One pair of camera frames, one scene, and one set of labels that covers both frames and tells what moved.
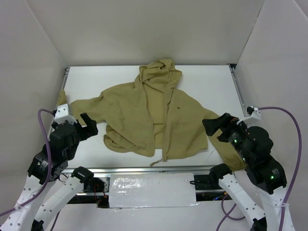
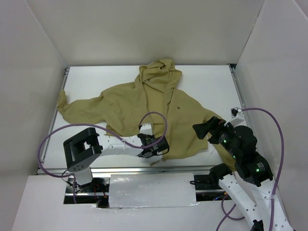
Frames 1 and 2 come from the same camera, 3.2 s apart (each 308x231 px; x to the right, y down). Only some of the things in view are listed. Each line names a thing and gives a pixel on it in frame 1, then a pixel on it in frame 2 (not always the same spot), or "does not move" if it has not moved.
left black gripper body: [78, 128] -> [157, 145]
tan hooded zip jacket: [151, 117] does not move
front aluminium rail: [146, 170] does not move
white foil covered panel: [155, 189] does not move
